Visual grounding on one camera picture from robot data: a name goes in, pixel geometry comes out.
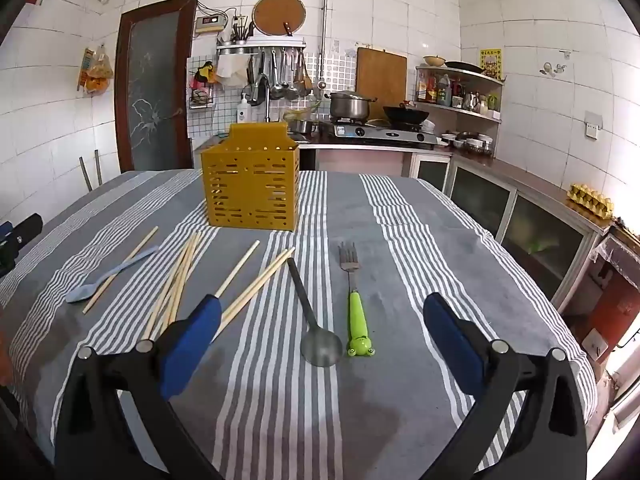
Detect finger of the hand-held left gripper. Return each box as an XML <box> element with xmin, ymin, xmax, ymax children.
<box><xmin>0</xmin><ymin>212</ymin><xmax>44</xmax><ymax>278</ymax></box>

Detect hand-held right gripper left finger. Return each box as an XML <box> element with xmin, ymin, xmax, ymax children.
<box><xmin>52</xmin><ymin>294</ymin><xmax>223</xmax><ymax>480</ymax></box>

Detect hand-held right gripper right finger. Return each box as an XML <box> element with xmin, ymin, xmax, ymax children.
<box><xmin>420</xmin><ymin>292</ymin><xmax>590</xmax><ymax>480</ymax></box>

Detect wooden chopstick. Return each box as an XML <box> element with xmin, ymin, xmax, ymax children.
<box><xmin>155</xmin><ymin>233</ymin><xmax>200</xmax><ymax>334</ymax></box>
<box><xmin>221</xmin><ymin>250</ymin><xmax>297</xmax><ymax>327</ymax></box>
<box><xmin>169</xmin><ymin>233</ymin><xmax>204</xmax><ymax>325</ymax></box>
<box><xmin>142</xmin><ymin>233</ymin><xmax>196</xmax><ymax>340</ymax></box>
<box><xmin>82</xmin><ymin>226</ymin><xmax>160</xmax><ymax>315</ymax></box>
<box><xmin>215</xmin><ymin>240</ymin><xmax>261</xmax><ymax>297</ymax></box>
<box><xmin>220</xmin><ymin>247</ymin><xmax>292</xmax><ymax>319</ymax></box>

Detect light blue plastic spoon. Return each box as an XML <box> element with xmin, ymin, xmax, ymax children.
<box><xmin>66</xmin><ymin>245</ymin><xmax>160</xmax><ymax>304</ymax></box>

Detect green frog handle fork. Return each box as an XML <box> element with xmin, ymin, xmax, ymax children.
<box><xmin>338</xmin><ymin>241</ymin><xmax>377</xmax><ymax>359</ymax></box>

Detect dark grey ladle spoon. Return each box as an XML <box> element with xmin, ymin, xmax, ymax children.
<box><xmin>287</xmin><ymin>257</ymin><xmax>343</xmax><ymax>367</ymax></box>

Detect yellow perforated utensil holder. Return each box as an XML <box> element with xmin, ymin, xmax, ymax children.
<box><xmin>200</xmin><ymin>122</ymin><xmax>301</xmax><ymax>232</ymax></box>

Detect row of hanging kitchen utensils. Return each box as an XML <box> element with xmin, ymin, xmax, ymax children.
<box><xmin>250</xmin><ymin>50</ymin><xmax>313</xmax><ymax>101</ymax></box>

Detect leaning wooden sticks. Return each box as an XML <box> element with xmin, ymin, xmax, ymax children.
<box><xmin>79</xmin><ymin>150</ymin><xmax>103</xmax><ymax>192</ymax></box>

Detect grey striped tablecloth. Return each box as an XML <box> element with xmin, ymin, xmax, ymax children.
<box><xmin>0</xmin><ymin>169</ymin><xmax>598</xmax><ymax>480</ymax></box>

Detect glass door kitchen cabinets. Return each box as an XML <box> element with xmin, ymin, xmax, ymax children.
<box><xmin>407</xmin><ymin>152</ymin><xmax>608</xmax><ymax>311</ymax></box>

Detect hanging plastic bag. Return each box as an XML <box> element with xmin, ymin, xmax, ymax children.
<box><xmin>77</xmin><ymin>45</ymin><xmax>115</xmax><ymax>95</ymax></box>

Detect brown frosted glass door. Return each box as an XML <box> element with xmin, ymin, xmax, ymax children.
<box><xmin>114</xmin><ymin>0</ymin><xmax>200</xmax><ymax>173</ymax></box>

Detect yellow egg carton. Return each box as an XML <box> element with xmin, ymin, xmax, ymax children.
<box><xmin>566</xmin><ymin>183</ymin><xmax>614</xmax><ymax>219</ymax></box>

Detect stack of bowls on counter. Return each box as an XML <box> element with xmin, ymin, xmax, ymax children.
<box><xmin>440</xmin><ymin>131</ymin><xmax>493</xmax><ymax>156</ymax></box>

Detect steel gas stove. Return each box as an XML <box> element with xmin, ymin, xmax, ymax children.
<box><xmin>320</xmin><ymin>119</ymin><xmax>438</xmax><ymax>145</ymax></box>

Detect black wok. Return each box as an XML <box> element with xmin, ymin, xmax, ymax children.
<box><xmin>382</xmin><ymin>105</ymin><xmax>431</xmax><ymax>128</ymax></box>

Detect corner shelf with bottles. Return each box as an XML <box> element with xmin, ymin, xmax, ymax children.
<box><xmin>414</xmin><ymin>64</ymin><xmax>503</xmax><ymax>123</ymax></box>

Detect steel kitchen faucet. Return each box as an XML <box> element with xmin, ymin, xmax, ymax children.
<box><xmin>247</xmin><ymin>72</ymin><xmax>273</xmax><ymax>123</ymax></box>

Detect steel cooking pot with lid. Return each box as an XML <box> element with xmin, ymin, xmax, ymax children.
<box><xmin>325</xmin><ymin>91</ymin><xmax>377</xmax><ymax>121</ymax></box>

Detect white hanging cloth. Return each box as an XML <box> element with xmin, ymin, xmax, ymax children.
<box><xmin>217</xmin><ymin>54</ymin><xmax>251</xmax><ymax>86</ymax></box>

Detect rectangular wooden cutting board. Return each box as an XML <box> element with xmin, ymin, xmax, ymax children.
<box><xmin>356</xmin><ymin>47</ymin><xmax>408</xmax><ymax>108</ymax></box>

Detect round wooden board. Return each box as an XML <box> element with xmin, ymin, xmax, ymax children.
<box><xmin>251</xmin><ymin>0</ymin><xmax>307</xmax><ymax>37</ymax></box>

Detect wire grid wall organizer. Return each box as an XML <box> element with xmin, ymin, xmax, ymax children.
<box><xmin>187</xmin><ymin>55</ymin><xmax>218</xmax><ymax>110</ymax></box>

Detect yellow wall poster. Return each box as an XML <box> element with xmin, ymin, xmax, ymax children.
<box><xmin>480</xmin><ymin>49</ymin><xmax>502</xmax><ymax>81</ymax></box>

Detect metal wall rack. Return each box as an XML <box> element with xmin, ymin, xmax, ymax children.
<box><xmin>216</xmin><ymin>37</ymin><xmax>307</xmax><ymax>53</ymax></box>

